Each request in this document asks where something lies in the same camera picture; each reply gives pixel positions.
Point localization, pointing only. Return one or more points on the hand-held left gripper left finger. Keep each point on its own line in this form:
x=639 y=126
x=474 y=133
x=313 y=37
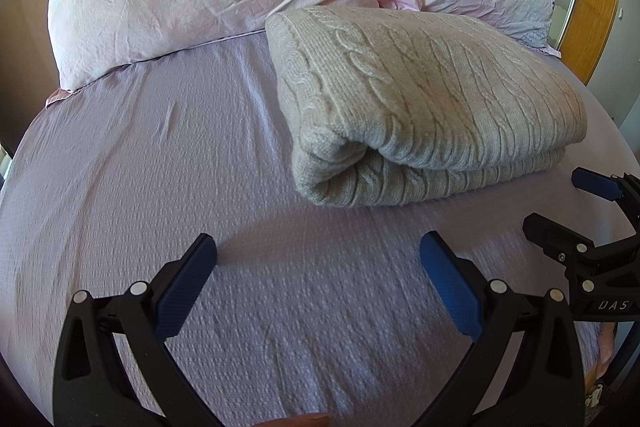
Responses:
x=184 y=289

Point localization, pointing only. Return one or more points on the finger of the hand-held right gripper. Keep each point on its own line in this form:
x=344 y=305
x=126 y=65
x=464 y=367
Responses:
x=550 y=233
x=596 y=184

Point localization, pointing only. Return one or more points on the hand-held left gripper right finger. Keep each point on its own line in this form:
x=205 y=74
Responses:
x=451 y=289

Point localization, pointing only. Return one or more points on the person's left hand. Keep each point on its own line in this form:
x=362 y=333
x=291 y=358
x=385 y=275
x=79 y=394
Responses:
x=300 y=420

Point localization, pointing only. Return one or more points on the lilac bed sheet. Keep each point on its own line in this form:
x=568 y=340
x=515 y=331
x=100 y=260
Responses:
x=175 y=187

